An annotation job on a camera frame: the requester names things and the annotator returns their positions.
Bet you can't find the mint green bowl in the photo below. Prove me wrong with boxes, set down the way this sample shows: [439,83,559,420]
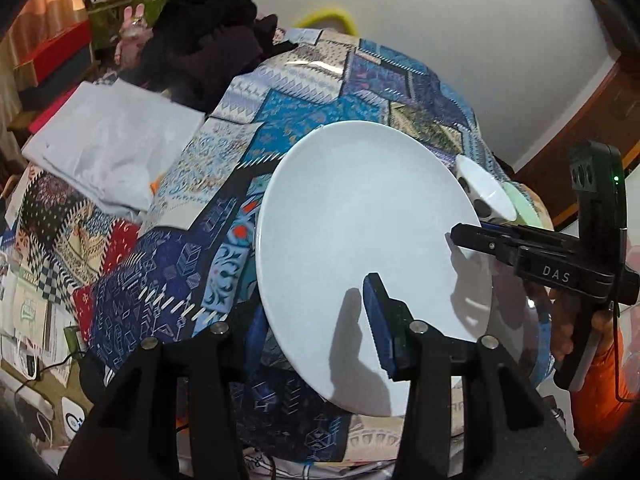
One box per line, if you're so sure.
[502,182,542,229]

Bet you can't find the white bowl black spots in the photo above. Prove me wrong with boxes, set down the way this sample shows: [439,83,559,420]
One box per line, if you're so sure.
[454,154,516,224]

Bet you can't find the white plate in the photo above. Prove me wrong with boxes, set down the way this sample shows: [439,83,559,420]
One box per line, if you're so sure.
[256,120,492,417]

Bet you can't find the right hand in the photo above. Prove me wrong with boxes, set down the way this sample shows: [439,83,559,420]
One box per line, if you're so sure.
[524,282,622,376]

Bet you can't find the brown wooden door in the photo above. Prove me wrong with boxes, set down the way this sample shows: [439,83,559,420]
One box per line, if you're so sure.
[515,54,639,229]

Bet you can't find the blue patchwork tablecloth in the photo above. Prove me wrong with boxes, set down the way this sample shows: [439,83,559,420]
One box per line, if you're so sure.
[0,27,557,466]

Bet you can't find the white folded cloth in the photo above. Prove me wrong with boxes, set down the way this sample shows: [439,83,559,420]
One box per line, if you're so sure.
[23,79,204,222]

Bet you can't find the yellow round cushion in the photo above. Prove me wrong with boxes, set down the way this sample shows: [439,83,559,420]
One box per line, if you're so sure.
[294,8,359,36]

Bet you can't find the red box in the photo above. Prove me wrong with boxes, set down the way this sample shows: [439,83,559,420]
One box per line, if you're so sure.
[13,21,92,92]

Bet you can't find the black clothing pile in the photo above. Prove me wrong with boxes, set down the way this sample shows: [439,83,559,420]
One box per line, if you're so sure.
[119,0,297,114]

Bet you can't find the pink bunny toy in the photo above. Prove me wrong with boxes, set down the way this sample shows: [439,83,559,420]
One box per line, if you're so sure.
[114,3,153,70]

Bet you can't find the orange pink curtain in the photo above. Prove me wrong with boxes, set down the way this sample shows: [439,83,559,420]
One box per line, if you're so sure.
[1,0,87,165]

